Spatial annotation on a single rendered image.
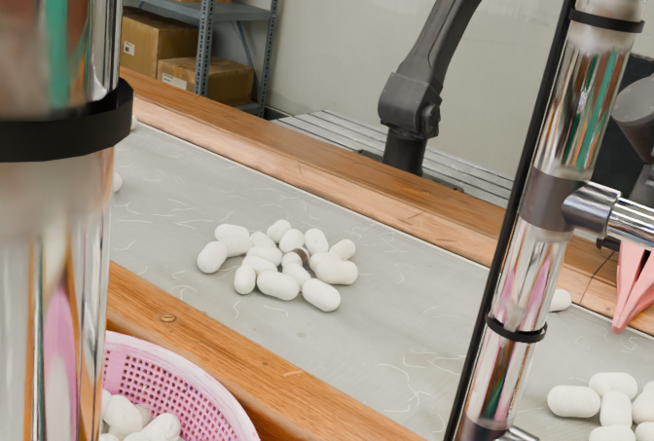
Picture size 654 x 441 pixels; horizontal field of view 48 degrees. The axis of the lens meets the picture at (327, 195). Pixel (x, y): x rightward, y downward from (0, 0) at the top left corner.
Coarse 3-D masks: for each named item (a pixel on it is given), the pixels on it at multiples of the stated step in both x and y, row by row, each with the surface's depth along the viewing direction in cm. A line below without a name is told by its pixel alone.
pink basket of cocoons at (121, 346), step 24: (120, 336) 48; (120, 360) 48; (144, 360) 48; (168, 360) 47; (120, 384) 48; (144, 384) 48; (168, 384) 47; (192, 384) 46; (216, 384) 45; (168, 408) 47; (192, 408) 46; (216, 408) 44; (240, 408) 43; (192, 432) 46; (216, 432) 44; (240, 432) 42
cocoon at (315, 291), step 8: (312, 280) 61; (320, 280) 61; (304, 288) 61; (312, 288) 60; (320, 288) 60; (328, 288) 60; (304, 296) 61; (312, 296) 60; (320, 296) 60; (328, 296) 60; (336, 296) 60; (312, 304) 61; (320, 304) 60; (328, 304) 60; (336, 304) 60
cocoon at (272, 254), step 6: (258, 246) 66; (252, 252) 65; (258, 252) 65; (264, 252) 65; (270, 252) 65; (276, 252) 65; (264, 258) 65; (270, 258) 65; (276, 258) 65; (276, 264) 66
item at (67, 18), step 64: (0, 0) 6; (64, 0) 6; (0, 64) 6; (64, 64) 7; (0, 128) 6; (64, 128) 7; (128, 128) 8; (0, 192) 7; (64, 192) 7; (0, 256) 7; (64, 256) 8; (0, 320) 7; (64, 320) 8; (0, 384) 8; (64, 384) 8
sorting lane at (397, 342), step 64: (128, 192) 76; (192, 192) 79; (256, 192) 82; (128, 256) 64; (192, 256) 66; (384, 256) 72; (448, 256) 74; (256, 320) 58; (320, 320) 59; (384, 320) 61; (448, 320) 62; (576, 320) 66; (384, 384) 53; (448, 384) 54; (576, 384) 57; (640, 384) 58
